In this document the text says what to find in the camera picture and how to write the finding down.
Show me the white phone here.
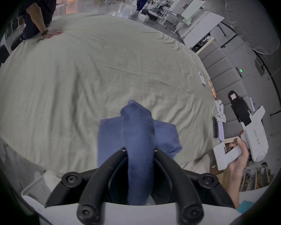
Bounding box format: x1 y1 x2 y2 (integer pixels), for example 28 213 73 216
217 120 225 142

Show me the small orange object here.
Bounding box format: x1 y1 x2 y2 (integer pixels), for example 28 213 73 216
208 80 217 98

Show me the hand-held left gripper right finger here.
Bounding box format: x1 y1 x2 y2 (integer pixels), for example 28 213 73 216
154 147 236 224

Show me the grey padded headboard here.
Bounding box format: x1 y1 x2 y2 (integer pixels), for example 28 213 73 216
196 38 281 149

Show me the grey photo umbrella on stand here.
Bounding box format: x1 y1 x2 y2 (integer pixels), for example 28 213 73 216
224 0 281 117

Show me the white robot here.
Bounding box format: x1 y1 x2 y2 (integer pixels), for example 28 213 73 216
142 0 170 22

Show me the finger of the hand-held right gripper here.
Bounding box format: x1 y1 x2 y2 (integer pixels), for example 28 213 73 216
227 90 252 127

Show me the person's right hand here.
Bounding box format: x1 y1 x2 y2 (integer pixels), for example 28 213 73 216
228 130 249 173

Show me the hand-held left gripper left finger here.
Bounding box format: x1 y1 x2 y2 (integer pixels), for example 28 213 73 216
45 149 129 225

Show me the black phone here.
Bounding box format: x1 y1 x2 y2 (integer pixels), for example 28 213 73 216
212 116 219 139

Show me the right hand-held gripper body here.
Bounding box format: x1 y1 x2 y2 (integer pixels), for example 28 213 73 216
213 105 269 172

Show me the dark blue garment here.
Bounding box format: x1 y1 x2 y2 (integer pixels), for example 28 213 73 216
97 100 183 206

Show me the person's right forearm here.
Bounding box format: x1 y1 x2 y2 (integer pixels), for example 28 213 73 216
227 170 244 209

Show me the small white controller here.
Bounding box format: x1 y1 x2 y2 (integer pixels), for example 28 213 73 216
215 99 227 123

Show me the white table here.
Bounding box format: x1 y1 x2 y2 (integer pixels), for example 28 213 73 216
182 10 225 49
175 0 206 24

